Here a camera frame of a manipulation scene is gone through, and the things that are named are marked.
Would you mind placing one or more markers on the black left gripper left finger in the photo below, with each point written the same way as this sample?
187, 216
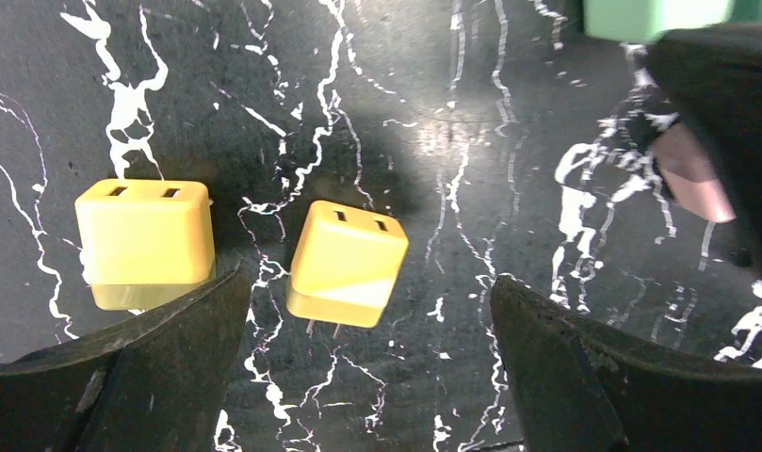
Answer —
153, 382

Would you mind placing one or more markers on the mauve plug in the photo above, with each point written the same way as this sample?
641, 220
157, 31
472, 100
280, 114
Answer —
688, 173

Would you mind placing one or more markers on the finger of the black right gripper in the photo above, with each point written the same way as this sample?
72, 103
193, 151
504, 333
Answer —
713, 76

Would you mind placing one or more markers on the green usb plug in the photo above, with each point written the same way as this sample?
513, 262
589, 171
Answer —
643, 21

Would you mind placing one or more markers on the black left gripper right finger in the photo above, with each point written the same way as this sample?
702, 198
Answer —
581, 385

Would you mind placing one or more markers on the yellow usb plug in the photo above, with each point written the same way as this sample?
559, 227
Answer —
144, 242

